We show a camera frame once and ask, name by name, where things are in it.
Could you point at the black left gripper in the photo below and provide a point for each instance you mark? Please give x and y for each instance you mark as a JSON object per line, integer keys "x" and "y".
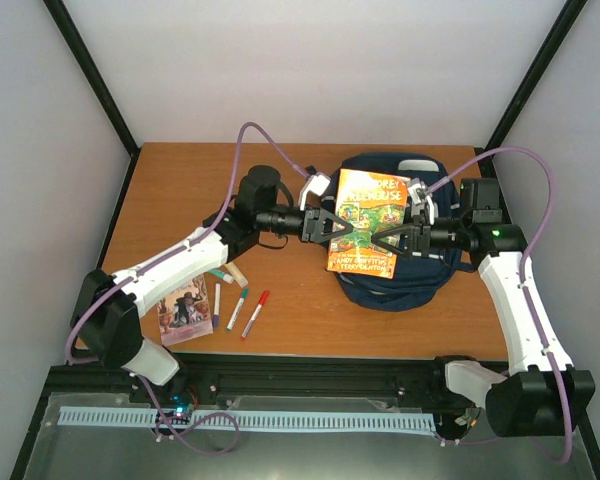
{"x": 313, "y": 228}

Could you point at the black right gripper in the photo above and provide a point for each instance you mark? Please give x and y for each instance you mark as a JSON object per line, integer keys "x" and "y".
{"x": 417, "y": 236}

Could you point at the orange Treehouse book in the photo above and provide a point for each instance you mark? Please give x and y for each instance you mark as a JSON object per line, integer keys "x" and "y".
{"x": 371, "y": 202}

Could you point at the navy blue backpack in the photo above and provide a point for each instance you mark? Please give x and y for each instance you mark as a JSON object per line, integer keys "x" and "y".
{"x": 416, "y": 281}

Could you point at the pink illustrated book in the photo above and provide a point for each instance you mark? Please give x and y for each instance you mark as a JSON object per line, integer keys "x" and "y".
{"x": 185, "y": 313}

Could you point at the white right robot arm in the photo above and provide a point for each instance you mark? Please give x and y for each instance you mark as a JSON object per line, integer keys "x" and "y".
{"x": 541, "y": 393}

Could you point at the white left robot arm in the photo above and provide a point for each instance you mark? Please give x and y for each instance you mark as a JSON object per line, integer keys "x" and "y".
{"x": 109, "y": 307}

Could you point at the red cap white marker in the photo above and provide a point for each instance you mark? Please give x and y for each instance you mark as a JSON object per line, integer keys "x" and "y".
{"x": 261, "y": 302}

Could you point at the yellow highlighter marker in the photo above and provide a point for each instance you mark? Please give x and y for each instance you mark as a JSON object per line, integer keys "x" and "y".
{"x": 237, "y": 274}

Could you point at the teal cap white marker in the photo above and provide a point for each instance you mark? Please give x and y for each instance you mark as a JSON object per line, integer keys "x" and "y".
{"x": 237, "y": 309}

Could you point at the green cap white marker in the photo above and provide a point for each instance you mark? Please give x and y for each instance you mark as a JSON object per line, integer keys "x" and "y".
{"x": 224, "y": 276}

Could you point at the purple cap white marker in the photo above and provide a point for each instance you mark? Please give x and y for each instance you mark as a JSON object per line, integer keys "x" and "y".
{"x": 216, "y": 306}

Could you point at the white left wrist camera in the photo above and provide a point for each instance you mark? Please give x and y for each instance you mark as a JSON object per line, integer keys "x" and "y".
{"x": 316, "y": 184}

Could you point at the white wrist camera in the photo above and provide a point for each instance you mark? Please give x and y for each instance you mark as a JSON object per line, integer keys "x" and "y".
{"x": 316, "y": 184}
{"x": 422, "y": 203}

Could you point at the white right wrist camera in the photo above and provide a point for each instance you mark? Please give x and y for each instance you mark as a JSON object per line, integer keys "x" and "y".
{"x": 422, "y": 203}

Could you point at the black aluminium frame rail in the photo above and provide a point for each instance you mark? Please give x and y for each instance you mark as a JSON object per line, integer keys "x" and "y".
{"x": 213, "y": 379}

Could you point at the light blue cable duct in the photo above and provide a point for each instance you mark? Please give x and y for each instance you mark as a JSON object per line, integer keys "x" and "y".
{"x": 251, "y": 421}

